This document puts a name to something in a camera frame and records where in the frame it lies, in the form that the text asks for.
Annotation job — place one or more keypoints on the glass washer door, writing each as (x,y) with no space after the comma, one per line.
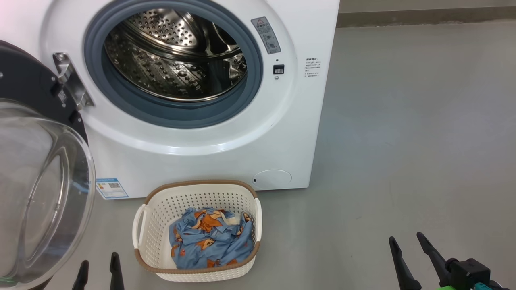
(40,181)

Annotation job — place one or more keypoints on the metal door hinge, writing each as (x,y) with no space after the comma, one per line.
(72,82)

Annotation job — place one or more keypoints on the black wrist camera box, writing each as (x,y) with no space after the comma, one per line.
(469,272)

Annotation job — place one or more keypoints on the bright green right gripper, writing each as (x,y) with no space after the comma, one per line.
(455,287)

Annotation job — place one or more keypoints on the white front-load washing machine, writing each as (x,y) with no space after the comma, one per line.
(201,153)

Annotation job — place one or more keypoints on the grey warning sticker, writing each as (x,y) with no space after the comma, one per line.
(266,35)

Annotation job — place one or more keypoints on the round drain filter cover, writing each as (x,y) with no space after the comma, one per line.
(272,179)

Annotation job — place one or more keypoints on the stainless steel washing machine drum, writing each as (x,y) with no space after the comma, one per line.
(161,60)

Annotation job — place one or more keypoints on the blue energy label sticker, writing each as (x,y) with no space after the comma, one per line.
(112,188)

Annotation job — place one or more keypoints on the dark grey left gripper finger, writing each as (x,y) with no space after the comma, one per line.
(82,278)
(116,274)

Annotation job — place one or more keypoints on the cream perforated laundry basket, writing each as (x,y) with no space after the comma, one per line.
(153,225)

